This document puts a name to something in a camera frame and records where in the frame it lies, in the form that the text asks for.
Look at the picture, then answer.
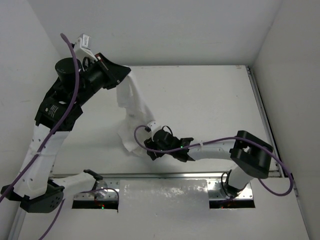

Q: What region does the white printed t-shirt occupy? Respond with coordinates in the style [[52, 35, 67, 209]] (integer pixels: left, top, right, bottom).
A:
[[116, 72, 156, 157]]

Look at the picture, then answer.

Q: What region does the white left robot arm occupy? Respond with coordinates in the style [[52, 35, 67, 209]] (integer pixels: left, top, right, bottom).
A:
[[0, 53, 131, 213]]

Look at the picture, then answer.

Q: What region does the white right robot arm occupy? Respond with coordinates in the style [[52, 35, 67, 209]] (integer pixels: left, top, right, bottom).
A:
[[143, 129, 273, 199]]

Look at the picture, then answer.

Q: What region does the white front cover panel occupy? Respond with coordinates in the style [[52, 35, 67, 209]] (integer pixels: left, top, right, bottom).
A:
[[19, 179, 309, 240]]

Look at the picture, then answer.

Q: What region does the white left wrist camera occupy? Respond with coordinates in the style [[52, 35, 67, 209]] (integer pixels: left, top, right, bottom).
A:
[[73, 33, 97, 61]]

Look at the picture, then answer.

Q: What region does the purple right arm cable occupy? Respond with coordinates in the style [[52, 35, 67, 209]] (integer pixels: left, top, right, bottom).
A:
[[134, 124, 295, 201]]

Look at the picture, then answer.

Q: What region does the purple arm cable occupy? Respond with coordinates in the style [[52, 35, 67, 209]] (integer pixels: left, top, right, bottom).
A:
[[134, 124, 295, 201], [0, 32, 121, 240]]

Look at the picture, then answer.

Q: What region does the aluminium table edge rail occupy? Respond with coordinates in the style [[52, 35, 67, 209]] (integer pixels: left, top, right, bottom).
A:
[[51, 171, 282, 179]]

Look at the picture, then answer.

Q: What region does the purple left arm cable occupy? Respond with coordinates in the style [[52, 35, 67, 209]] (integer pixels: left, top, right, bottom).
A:
[[0, 32, 121, 240]]

